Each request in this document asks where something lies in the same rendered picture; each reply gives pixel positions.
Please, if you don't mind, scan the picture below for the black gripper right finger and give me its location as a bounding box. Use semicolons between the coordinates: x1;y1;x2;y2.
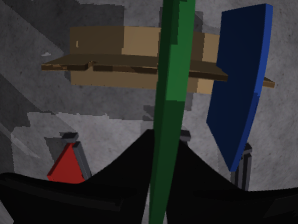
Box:
166;139;298;224

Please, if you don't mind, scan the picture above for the dark green notched board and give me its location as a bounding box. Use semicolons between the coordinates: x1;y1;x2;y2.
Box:
149;0;196;224

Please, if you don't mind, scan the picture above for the dark blue notched board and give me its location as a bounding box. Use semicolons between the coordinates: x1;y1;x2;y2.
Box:
206;3;273;172

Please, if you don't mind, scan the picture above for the red board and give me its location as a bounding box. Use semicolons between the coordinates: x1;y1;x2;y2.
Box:
47;143;85;184

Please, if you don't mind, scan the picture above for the tan slotted board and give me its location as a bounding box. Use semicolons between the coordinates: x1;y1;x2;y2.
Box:
41;26;229;93

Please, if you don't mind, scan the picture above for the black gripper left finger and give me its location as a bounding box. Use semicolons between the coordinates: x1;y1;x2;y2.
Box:
0;129;156;224

